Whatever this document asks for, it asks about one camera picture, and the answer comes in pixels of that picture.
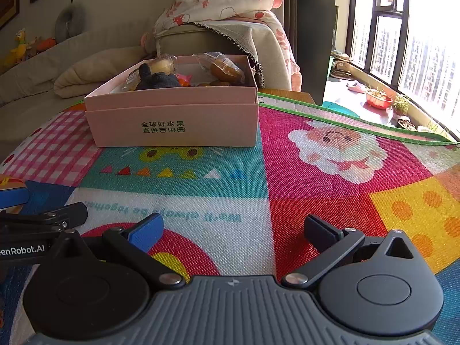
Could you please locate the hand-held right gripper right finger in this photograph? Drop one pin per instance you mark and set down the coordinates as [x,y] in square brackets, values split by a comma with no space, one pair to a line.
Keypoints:
[320,231]

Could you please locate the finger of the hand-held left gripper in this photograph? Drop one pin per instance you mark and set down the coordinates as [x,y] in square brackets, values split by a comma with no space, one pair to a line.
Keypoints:
[54,215]
[12,197]

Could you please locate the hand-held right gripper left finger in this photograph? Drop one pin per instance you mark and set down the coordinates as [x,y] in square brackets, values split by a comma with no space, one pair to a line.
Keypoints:
[145,231]

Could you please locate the pink cardboard box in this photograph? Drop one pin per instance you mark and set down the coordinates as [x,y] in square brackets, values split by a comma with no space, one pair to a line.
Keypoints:
[172,115]

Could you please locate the pink pig toy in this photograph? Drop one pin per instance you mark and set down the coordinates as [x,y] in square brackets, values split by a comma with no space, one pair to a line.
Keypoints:
[183,78]

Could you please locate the yellow bread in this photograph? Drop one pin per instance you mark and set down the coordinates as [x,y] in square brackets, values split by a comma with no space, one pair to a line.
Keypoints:
[161,65]

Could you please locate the brown bun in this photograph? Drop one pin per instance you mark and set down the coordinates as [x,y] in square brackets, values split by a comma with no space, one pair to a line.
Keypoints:
[224,70]

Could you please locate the colourful cartoon play mat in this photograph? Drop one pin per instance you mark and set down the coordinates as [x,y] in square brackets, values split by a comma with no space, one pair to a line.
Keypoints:
[323,194]

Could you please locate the beige sofa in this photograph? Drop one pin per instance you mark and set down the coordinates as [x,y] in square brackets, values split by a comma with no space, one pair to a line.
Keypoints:
[28,79]

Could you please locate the teal plastic item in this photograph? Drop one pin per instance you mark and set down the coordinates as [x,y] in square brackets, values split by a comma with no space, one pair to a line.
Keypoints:
[339,109]

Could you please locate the red plant pot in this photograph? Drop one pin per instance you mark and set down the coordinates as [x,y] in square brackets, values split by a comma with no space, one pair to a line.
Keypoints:
[379,100]

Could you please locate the small potted plant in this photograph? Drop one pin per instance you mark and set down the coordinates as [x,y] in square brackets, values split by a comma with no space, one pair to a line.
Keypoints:
[400,107]

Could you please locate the folded beige blanket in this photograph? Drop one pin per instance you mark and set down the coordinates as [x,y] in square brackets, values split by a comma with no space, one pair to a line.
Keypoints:
[93,72]

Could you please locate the pale slipper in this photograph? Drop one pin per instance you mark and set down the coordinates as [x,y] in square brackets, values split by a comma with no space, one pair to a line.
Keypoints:
[355,87]

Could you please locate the yellow duck plush toy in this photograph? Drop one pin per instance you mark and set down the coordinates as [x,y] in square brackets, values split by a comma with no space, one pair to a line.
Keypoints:
[19,48]

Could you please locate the black plush toy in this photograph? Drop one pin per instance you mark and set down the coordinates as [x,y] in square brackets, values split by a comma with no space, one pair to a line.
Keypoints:
[158,81]

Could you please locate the brown plush toy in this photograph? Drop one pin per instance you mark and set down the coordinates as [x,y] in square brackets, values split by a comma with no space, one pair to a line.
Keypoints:
[33,47]

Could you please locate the orange plush toy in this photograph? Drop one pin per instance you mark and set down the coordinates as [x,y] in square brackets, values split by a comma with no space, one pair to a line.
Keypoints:
[46,45]

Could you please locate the grey neck pillow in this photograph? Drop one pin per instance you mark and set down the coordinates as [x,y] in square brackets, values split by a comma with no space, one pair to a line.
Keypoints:
[61,25]

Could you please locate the grey fringed towel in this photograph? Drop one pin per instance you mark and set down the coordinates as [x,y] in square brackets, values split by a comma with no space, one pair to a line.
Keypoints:
[248,39]

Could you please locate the black framed window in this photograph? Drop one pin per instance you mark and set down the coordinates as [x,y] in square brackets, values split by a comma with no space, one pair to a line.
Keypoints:
[402,43]

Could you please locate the brown curtain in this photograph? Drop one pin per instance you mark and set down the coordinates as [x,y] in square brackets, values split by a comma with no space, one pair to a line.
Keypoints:
[312,25]

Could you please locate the floral white blanket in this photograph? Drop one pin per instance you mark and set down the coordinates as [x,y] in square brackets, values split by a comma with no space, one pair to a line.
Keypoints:
[215,3]

